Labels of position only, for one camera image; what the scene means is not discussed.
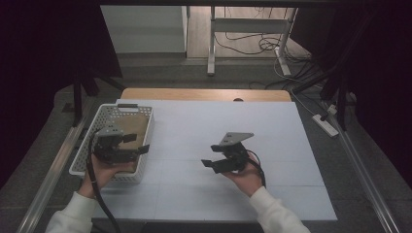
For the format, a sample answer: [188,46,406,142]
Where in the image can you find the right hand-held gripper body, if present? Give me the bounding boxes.
[211,131,256,175]

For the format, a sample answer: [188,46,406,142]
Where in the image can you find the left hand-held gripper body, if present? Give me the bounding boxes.
[91,126,141,165]

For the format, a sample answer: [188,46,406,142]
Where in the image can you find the khaki pants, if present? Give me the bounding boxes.
[111,114,151,151]

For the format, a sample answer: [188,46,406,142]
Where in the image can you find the white perforated plastic basket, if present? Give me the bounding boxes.
[68,103,155,185]

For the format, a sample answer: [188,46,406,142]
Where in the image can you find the person's left hand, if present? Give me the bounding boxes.
[77,152,138,200]

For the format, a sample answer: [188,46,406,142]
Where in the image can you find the person's right hand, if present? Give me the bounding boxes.
[223,152,265,198]

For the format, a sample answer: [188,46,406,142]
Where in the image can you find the white foam board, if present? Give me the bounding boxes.
[90,98,338,223]

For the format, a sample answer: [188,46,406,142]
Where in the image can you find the wooden table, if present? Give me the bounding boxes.
[120,87,292,103]

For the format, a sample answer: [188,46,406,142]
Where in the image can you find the black metal stand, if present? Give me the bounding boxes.
[71,72,126,128]
[291,13,373,132]

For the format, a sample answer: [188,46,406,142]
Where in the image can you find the white power strip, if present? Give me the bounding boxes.
[311,113,340,138]

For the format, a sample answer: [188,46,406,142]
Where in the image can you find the white cabinet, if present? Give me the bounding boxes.
[99,5,190,54]

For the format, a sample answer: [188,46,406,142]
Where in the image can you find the dark curtain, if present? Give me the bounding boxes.
[291,0,412,180]
[0,0,123,189]

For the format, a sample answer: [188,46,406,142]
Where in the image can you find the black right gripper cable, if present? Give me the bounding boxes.
[245,149,267,189]

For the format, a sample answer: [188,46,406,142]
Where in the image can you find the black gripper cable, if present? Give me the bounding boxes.
[86,128,123,233]
[245,149,267,189]

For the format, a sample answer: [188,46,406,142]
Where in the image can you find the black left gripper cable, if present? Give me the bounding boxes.
[86,128,123,233]

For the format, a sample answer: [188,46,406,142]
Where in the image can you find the aluminium rail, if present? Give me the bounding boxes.
[324,102,401,233]
[16,96,97,233]

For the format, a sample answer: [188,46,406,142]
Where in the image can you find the tangle of floor cables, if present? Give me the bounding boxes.
[213,6,325,92]

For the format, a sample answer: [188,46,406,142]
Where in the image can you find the white metal desk frame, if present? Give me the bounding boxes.
[206,6,299,78]

